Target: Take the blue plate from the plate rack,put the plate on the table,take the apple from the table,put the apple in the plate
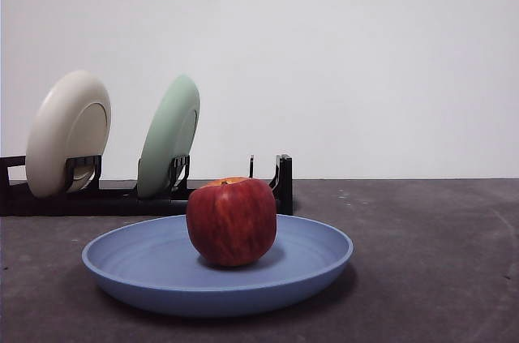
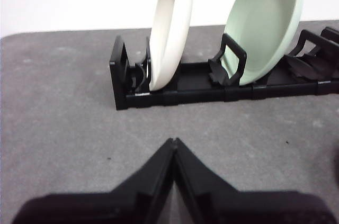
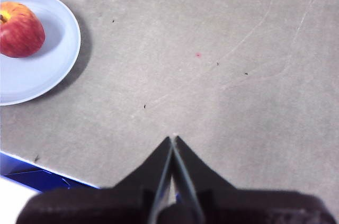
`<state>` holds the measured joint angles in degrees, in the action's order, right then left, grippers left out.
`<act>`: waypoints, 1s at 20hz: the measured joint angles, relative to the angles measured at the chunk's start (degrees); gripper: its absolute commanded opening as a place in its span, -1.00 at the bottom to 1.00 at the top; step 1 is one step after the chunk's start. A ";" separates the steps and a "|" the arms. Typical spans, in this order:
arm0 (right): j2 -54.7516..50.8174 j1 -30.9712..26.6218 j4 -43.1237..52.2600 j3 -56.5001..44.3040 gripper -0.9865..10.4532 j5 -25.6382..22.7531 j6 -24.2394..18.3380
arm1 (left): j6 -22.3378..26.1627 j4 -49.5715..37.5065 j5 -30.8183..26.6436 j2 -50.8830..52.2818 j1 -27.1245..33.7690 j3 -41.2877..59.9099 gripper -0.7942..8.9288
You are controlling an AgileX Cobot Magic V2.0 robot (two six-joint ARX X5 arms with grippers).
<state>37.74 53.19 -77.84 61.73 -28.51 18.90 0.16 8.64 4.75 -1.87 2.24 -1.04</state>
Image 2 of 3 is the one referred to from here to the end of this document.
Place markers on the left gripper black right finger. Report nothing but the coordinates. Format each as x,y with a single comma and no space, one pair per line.
227,205

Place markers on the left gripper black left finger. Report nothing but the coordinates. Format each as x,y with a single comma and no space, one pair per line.
127,202

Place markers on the black plate rack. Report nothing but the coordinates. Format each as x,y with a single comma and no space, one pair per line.
196,94

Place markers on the beige plate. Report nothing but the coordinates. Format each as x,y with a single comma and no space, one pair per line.
169,36

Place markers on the green plate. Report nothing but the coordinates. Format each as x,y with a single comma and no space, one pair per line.
262,28

